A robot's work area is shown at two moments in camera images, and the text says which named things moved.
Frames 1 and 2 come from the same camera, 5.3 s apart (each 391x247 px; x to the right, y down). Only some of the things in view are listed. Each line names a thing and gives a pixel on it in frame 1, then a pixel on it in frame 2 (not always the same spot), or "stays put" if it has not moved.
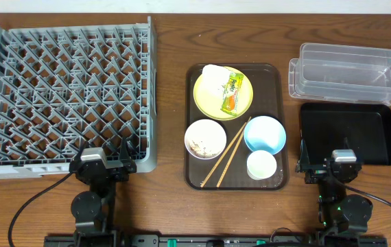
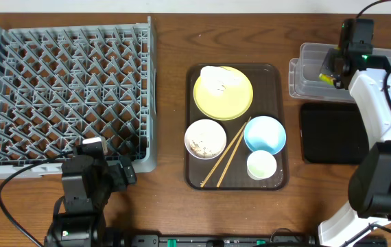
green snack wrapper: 232,93 → 327,79
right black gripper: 321,167 → 333,68
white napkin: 214,79 stays put
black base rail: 215,240 stays put
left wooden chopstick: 207,178 stays put
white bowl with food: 205,139 stays put
